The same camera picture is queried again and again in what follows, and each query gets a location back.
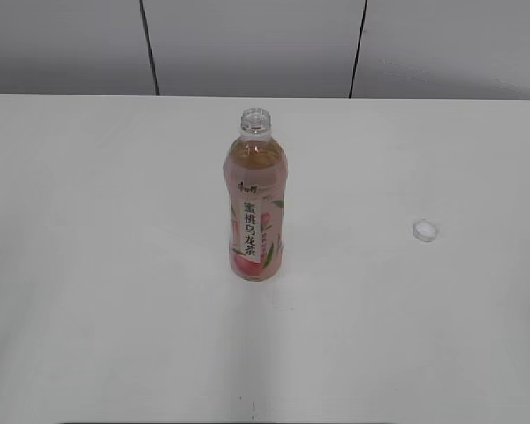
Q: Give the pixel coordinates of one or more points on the pink peach tea bottle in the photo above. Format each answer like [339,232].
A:
[256,173]

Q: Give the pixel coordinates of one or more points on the white bottle cap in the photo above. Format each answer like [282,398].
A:
[425,231]

